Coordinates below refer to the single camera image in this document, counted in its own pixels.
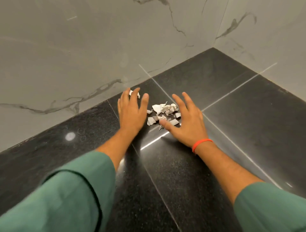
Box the person's right forearm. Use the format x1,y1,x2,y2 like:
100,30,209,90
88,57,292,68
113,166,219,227
195,141,263,204

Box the white paper scraps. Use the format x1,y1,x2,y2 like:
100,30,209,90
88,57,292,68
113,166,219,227
129,90,181,131

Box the person's right hand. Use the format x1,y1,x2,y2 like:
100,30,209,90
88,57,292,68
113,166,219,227
159,92,209,149

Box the person's left forearm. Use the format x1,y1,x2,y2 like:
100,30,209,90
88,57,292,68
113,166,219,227
95,129,137,171

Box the green shirt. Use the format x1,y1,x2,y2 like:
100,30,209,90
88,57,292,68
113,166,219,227
0,150,306,232

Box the orange thread wristband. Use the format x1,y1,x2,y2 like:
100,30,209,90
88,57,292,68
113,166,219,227
192,138,214,154

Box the person's left hand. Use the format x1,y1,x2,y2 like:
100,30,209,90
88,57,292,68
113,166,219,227
117,87,149,138

